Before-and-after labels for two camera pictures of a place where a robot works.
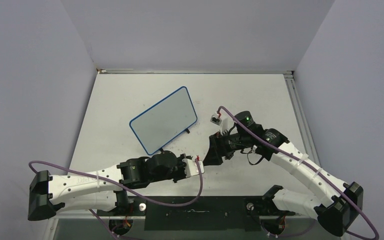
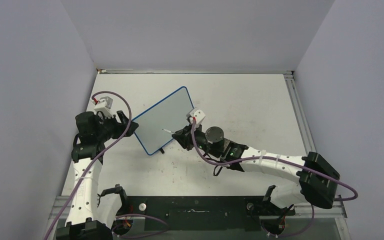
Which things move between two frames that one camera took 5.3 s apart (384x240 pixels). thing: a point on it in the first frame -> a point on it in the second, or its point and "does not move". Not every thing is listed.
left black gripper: [182, 163] -> [102, 119]
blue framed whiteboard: [162, 122] does not move
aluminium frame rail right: [306, 135] does not move
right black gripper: [214, 155] -> [185, 137]
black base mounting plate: [240, 213] does not move
